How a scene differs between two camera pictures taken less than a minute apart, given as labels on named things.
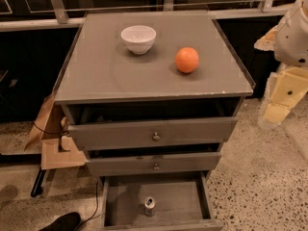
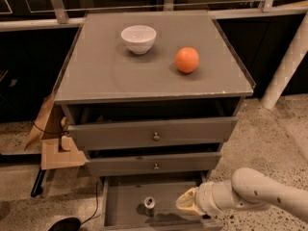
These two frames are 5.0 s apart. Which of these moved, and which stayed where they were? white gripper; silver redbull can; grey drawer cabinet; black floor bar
Moved: white gripper
Stayed: black floor bar; grey drawer cabinet; silver redbull can
